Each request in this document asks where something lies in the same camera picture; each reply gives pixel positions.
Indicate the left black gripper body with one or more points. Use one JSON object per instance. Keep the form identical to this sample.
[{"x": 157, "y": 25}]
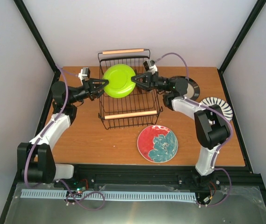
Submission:
[{"x": 81, "y": 94}]

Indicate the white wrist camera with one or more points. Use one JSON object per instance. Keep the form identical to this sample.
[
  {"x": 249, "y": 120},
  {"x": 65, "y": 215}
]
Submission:
[
  {"x": 84, "y": 73},
  {"x": 150, "y": 66}
]

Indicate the green striped rim plate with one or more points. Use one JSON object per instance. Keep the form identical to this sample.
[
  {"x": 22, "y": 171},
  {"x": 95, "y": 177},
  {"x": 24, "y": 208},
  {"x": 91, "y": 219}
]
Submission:
[{"x": 225, "y": 107}]

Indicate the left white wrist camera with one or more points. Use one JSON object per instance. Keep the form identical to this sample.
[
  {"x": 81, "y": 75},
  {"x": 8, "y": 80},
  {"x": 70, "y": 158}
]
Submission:
[{"x": 84, "y": 73}]

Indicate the black frame post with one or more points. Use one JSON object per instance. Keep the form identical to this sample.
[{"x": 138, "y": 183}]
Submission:
[
  {"x": 242, "y": 34},
  {"x": 35, "y": 32}
]

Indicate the right black frame post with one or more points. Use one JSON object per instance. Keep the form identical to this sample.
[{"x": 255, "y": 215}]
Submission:
[{"x": 242, "y": 34}]

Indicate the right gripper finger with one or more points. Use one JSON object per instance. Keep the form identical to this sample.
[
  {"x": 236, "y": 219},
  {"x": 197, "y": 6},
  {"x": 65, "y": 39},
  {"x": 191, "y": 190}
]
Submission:
[
  {"x": 143, "y": 79},
  {"x": 145, "y": 86}
]

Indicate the plain lime green plate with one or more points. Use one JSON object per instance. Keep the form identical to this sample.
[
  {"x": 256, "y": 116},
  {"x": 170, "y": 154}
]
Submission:
[{"x": 119, "y": 77}]

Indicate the red and teal flower plate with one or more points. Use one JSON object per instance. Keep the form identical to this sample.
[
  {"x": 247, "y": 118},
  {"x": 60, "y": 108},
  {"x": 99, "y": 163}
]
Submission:
[{"x": 157, "y": 144}]

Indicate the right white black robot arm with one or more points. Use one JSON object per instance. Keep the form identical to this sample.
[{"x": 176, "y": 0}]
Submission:
[{"x": 213, "y": 130}]

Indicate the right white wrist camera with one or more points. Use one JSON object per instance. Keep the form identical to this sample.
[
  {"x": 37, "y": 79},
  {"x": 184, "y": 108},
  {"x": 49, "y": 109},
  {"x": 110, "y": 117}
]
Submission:
[{"x": 150, "y": 66}]

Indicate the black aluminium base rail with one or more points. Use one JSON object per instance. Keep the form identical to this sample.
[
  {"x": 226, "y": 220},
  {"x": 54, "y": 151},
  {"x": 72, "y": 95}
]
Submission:
[{"x": 94, "y": 176}]

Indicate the left black frame post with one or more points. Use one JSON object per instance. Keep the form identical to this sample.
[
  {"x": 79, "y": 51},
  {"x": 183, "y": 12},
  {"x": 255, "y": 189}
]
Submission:
[{"x": 35, "y": 32}]

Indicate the light blue slotted cable duct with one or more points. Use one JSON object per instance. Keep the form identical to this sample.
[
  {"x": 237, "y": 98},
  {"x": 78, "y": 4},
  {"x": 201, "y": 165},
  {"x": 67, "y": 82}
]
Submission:
[{"x": 125, "y": 196}]

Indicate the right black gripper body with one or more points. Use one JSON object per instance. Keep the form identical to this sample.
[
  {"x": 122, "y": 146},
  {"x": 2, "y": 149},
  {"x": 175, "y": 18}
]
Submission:
[{"x": 161, "y": 86}]

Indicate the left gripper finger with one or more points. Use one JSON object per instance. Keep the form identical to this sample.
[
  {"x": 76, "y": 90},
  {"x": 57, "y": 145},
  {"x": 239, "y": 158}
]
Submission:
[
  {"x": 97, "y": 84},
  {"x": 96, "y": 93}
]

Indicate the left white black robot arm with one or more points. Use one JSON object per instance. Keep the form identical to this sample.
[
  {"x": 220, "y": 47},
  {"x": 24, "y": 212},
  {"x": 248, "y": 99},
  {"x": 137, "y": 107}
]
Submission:
[{"x": 35, "y": 161}]

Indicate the black rimmed beige plate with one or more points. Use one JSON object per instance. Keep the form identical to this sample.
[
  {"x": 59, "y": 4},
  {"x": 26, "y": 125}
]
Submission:
[{"x": 192, "y": 88}]

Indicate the black wire dish rack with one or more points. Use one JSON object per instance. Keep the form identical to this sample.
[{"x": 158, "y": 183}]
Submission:
[{"x": 139, "y": 108}]

